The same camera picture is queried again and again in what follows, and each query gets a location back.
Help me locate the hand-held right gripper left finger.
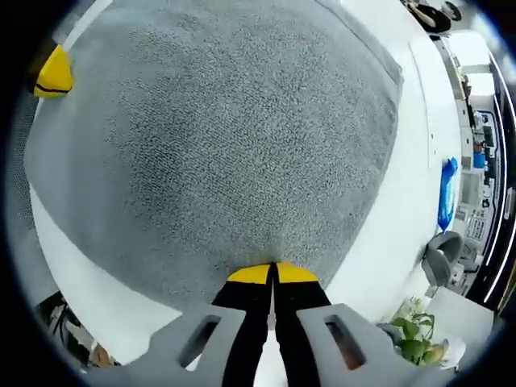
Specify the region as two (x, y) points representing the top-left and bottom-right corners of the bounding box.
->
(86, 264), (275, 387)

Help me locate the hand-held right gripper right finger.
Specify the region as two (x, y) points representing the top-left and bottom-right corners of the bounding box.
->
(273, 261), (453, 387)

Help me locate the grey towel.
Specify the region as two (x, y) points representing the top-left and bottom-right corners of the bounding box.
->
(23, 0), (406, 314)

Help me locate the green potted plant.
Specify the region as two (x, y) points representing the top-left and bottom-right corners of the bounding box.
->
(388, 296), (451, 366)

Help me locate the grey curved band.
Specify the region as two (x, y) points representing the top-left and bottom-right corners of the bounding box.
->
(424, 231), (465, 288)

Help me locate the blue wipes packet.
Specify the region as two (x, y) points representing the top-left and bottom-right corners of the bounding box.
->
(436, 156), (461, 235)

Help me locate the black device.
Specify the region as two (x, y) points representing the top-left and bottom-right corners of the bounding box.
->
(406, 0), (453, 31)

